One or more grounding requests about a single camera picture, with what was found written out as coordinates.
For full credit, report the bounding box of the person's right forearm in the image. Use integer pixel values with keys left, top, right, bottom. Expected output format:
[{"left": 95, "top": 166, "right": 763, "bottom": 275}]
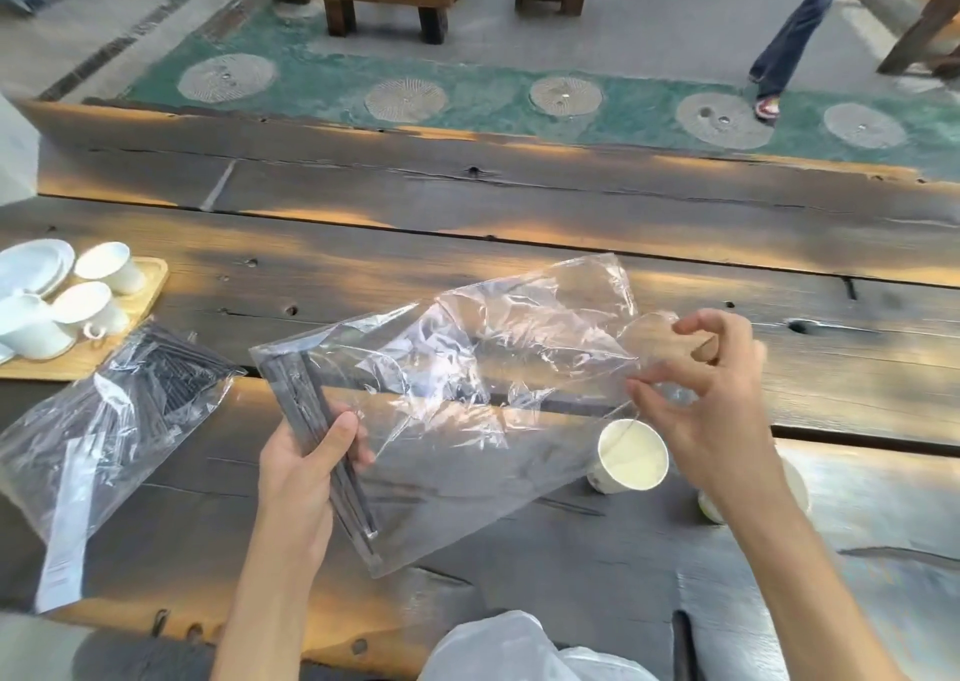
[{"left": 708, "top": 463, "right": 910, "bottom": 681}]

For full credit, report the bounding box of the person's right hand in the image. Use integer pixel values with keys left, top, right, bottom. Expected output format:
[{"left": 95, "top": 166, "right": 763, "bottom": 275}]
[{"left": 625, "top": 309, "right": 783, "bottom": 510}]

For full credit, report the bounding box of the white plastic bag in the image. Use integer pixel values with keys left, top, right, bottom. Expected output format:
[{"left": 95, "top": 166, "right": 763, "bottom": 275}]
[{"left": 417, "top": 610, "right": 663, "bottom": 681}]

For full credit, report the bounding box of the clear plastic bag with label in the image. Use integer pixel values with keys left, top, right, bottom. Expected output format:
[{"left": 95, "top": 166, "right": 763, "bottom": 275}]
[{"left": 0, "top": 319, "right": 249, "bottom": 615}]

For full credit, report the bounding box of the wooden tray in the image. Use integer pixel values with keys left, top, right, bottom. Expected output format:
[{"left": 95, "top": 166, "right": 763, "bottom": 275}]
[{"left": 0, "top": 256, "right": 171, "bottom": 383}]

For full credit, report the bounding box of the person's left forearm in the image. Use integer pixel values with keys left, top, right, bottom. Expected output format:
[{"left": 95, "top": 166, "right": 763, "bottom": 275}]
[{"left": 208, "top": 524, "right": 336, "bottom": 681}]

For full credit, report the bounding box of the white ceramic cup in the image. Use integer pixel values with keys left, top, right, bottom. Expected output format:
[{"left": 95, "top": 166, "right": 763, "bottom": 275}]
[
  {"left": 0, "top": 293, "right": 78, "bottom": 362},
  {"left": 51, "top": 281, "right": 131, "bottom": 341},
  {"left": 74, "top": 241, "right": 148, "bottom": 297}
]

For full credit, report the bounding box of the white paper cup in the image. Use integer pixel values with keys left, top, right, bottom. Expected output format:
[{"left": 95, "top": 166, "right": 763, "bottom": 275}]
[
  {"left": 696, "top": 458, "right": 812, "bottom": 526},
  {"left": 585, "top": 418, "right": 671, "bottom": 496}
]

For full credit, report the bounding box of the bundle of black straws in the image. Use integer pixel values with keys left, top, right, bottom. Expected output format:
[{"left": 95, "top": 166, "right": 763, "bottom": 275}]
[
  {"left": 96, "top": 323, "right": 243, "bottom": 437},
  {"left": 258, "top": 354, "right": 381, "bottom": 563}
]

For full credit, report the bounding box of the person's left hand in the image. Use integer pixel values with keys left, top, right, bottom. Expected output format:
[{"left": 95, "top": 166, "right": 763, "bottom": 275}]
[{"left": 258, "top": 410, "right": 376, "bottom": 555}]

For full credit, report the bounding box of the round grooved millstone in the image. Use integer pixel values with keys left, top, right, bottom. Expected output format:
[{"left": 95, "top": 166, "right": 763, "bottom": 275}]
[
  {"left": 177, "top": 53, "right": 279, "bottom": 106},
  {"left": 528, "top": 75, "right": 604, "bottom": 118},
  {"left": 363, "top": 77, "right": 450, "bottom": 124},
  {"left": 675, "top": 92, "right": 776, "bottom": 152},
  {"left": 823, "top": 102, "right": 909, "bottom": 151}
]

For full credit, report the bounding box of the wooden table leg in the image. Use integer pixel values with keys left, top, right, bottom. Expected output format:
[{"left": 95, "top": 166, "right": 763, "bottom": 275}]
[{"left": 875, "top": 0, "right": 960, "bottom": 78}]

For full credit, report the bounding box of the stack of white plates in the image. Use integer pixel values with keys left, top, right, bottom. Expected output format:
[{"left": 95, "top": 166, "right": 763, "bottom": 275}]
[{"left": 0, "top": 238, "right": 77, "bottom": 301}]

